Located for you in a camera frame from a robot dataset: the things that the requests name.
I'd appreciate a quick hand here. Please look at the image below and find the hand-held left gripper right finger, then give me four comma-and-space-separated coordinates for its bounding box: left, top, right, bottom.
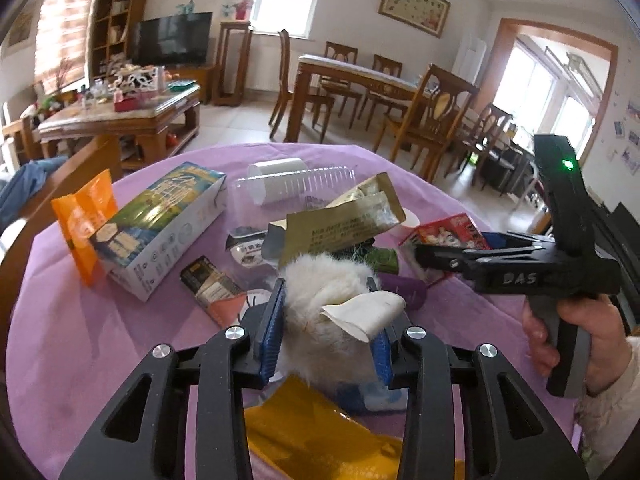
367, 276, 591, 480

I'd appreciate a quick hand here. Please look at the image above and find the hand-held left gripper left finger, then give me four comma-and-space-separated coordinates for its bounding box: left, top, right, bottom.
59, 279, 288, 480

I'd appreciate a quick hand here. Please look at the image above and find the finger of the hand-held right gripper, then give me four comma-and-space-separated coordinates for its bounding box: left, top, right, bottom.
480, 231, 549, 253
413, 243, 502, 282

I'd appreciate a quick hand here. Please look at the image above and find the white fluffy ball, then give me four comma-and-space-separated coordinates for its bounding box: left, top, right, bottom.
277, 252, 401, 392

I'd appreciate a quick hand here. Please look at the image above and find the person's right forearm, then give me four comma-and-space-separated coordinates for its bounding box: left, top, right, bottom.
574, 335, 640, 480

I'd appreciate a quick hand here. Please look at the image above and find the person's right hand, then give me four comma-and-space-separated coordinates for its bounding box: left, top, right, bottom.
522, 294, 629, 394

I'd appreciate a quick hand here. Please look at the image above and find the red snack packet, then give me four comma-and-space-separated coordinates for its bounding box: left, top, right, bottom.
400, 213, 492, 282

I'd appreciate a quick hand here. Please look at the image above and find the salmon pink wrapper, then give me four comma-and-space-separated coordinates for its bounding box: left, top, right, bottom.
209, 296, 249, 327

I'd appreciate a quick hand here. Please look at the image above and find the small white cup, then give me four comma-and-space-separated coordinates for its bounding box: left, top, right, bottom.
395, 207, 422, 234

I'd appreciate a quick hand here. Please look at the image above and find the green small tube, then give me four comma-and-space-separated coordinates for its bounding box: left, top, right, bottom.
366, 247, 400, 277

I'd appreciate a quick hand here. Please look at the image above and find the black side table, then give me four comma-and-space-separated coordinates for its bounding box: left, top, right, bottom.
479, 129, 537, 197

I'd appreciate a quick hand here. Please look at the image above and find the black battery pack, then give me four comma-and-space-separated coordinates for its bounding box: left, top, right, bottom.
180, 255, 246, 307

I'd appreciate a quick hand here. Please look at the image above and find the small olive sachet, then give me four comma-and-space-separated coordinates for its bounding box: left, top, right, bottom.
325, 172, 394, 209

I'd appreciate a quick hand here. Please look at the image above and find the yellow foil packet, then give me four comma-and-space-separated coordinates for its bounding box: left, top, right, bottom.
244, 375, 466, 480

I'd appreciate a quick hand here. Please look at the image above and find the large olive sachet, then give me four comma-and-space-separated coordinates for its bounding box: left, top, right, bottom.
279, 191, 407, 267

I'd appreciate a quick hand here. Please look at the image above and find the wooden dining chair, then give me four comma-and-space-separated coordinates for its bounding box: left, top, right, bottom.
319, 41, 364, 129
372, 63, 480, 182
358, 53, 404, 132
268, 29, 336, 141
446, 103, 514, 187

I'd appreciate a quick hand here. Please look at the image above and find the purple tablecloth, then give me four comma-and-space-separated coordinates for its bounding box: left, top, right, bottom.
5, 142, 591, 480

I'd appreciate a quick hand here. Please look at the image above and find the clear plastic cup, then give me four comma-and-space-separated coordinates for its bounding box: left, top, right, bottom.
222, 165, 359, 256

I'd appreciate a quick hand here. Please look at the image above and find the green and white carton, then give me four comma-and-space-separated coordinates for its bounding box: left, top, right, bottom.
92, 161, 229, 304

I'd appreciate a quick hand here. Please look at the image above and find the white standing air conditioner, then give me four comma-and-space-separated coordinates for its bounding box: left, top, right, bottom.
452, 30, 487, 97

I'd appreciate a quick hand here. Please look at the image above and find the wooden dining table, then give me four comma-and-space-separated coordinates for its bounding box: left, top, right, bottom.
284, 53, 432, 144

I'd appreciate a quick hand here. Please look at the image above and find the orange snack packet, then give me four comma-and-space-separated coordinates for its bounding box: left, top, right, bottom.
51, 169, 120, 287

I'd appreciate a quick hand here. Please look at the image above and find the wooden coffee table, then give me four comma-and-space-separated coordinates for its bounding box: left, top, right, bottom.
37, 81, 202, 171

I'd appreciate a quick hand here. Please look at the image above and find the wooden sofa armrest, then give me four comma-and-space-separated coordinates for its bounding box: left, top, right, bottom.
0, 135, 124, 322

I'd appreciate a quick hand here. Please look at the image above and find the wooden television stand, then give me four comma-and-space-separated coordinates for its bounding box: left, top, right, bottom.
164, 62, 217, 107

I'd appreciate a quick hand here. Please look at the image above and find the red box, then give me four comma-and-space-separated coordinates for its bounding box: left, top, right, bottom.
113, 93, 151, 113

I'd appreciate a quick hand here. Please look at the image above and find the tall wooden plant stand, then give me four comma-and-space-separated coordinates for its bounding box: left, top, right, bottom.
215, 20, 254, 107

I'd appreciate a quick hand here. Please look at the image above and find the blue cloth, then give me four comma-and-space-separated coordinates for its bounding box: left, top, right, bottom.
0, 156, 69, 232

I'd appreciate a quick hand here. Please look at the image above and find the flat screen television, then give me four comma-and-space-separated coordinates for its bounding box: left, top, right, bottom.
131, 11, 214, 69

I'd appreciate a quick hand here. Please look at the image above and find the wooden bookshelf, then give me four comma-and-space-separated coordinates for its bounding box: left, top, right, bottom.
90, 0, 151, 79

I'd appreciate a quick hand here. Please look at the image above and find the pink window blind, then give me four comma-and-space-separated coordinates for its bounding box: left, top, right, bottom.
34, 0, 101, 96

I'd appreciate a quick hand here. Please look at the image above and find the group of wall photos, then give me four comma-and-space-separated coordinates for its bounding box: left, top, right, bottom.
606, 104, 640, 172

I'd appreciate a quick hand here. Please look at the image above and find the framed floral wall picture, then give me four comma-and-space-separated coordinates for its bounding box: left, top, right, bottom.
377, 0, 451, 39

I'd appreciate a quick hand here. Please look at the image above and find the small framed wall picture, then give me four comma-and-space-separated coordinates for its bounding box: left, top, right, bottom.
4, 2, 39, 52

